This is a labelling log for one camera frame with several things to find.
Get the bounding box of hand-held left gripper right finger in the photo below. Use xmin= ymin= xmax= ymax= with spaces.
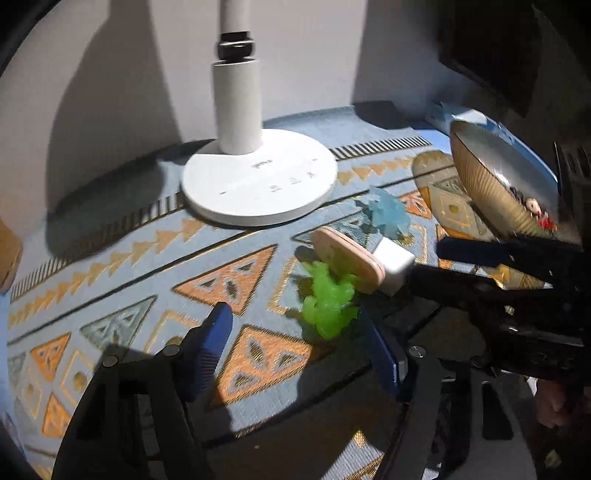
xmin=358 ymin=309 xmax=539 ymax=480

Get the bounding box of blue and white tissue pack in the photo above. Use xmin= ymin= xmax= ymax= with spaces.
xmin=425 ymin=102 xmax=488 ymax=134

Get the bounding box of blue patterned table mat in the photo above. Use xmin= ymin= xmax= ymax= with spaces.
xmin=0 ymin=106 xmax=555 ymax=480

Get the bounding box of amber ribbed glass plate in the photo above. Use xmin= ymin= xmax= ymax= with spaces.
xmin=450 ymin=119 xmax=583 ymax=245

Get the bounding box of person's right hand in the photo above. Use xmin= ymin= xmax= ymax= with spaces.
xmin=533 ymin=378 xmax=573 ymax=428

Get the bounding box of black monitor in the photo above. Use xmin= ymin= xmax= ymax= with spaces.
xmin=436 ymin=0 xmax=543 ymax=118

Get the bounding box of white desk lamp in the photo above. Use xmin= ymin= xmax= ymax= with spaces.
xmin=181 ymin=0 xmax=339 ymax=228

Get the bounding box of small white box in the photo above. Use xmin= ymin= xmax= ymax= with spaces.
xmin=367 ymin=237 xmax=416 ymax=296

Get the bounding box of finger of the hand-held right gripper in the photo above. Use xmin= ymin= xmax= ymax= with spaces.
xmin=406 ymin=235 xmax=581 ymax=315
xmin=554 ymin=142 xmax=591 ymax=243

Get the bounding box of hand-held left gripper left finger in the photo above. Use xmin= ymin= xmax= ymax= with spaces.
xmin=51 ymin=302 xmax=234 ymax=480

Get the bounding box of light blue toy figure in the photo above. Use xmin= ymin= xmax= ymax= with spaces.
xmin=355 ymin=186 xmax=411 ymax=241

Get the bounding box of pale wooden oblong block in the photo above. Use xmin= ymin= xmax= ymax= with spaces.
xmin=310 ymin=226 xmax=385 ymax=295

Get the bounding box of green toy figure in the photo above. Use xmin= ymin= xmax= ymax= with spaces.
xmin=302 ymin=261 xmax=361 ymax=342

